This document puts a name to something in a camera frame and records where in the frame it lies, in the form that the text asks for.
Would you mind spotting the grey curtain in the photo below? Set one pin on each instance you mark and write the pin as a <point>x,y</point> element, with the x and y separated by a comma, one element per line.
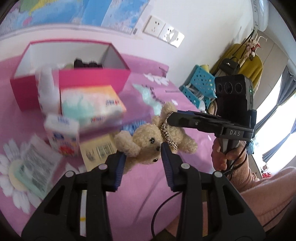
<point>287,90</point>

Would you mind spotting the pastel tissue pack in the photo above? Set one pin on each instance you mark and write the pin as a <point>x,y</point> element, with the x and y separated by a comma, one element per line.
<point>93,107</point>

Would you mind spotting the person's right hand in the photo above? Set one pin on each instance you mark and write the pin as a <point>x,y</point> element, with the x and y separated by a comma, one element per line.
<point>219,159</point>

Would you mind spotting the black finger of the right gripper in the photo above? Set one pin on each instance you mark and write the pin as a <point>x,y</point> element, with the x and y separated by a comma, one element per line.
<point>202,122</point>

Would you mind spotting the black soft cloth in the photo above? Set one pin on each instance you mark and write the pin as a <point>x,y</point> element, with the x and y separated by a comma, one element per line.
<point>78,63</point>

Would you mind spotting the colourful wall map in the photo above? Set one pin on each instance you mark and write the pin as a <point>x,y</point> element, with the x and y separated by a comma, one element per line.
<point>121,16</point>

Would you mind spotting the yellow hanging garment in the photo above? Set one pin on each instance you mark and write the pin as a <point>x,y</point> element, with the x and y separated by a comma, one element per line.
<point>251,69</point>

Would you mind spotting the pink sweater forearm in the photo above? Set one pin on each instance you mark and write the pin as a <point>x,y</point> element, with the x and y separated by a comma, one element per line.
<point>269,198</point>

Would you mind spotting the blue plastic basket rack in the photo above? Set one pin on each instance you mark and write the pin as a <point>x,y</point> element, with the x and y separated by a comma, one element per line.
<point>199,88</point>

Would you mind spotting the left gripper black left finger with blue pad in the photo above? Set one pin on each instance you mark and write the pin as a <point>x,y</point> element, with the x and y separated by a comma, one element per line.
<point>58,216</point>

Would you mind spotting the white wall switch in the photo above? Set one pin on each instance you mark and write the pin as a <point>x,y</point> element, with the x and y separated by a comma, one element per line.
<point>171,35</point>

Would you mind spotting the black hanging handbag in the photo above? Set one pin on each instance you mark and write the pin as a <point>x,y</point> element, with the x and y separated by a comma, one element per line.
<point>231,65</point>

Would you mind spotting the white wall socket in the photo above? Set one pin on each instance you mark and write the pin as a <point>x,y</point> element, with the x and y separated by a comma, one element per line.
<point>154,26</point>

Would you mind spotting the white yellow packet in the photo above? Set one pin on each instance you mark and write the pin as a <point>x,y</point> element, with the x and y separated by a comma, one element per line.
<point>83,213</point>

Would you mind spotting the blue checked cloth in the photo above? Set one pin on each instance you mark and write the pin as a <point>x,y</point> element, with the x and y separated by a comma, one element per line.
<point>133,126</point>

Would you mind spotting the beige teddy bear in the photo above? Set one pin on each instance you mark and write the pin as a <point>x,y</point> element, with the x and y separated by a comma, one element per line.
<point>144,145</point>

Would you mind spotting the black camera box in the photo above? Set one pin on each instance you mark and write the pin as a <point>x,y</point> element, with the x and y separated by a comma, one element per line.
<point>234,98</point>

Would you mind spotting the white Vinda tissue pack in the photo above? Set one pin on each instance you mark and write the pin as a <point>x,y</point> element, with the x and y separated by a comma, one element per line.
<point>63,134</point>

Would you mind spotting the white spray bottle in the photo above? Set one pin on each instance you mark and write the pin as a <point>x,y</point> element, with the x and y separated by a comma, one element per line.
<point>47,78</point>

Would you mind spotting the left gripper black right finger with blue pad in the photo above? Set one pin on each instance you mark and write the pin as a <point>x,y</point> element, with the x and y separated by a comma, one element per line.
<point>211,208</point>

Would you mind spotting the green wet wipes pack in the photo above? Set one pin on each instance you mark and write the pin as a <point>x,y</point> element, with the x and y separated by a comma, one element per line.
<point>39,163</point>

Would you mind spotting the pink cardboard box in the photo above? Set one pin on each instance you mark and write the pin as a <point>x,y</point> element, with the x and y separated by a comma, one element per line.
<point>114,70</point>

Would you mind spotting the yellow paper packet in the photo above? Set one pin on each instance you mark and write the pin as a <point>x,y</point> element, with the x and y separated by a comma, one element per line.
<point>95,151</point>

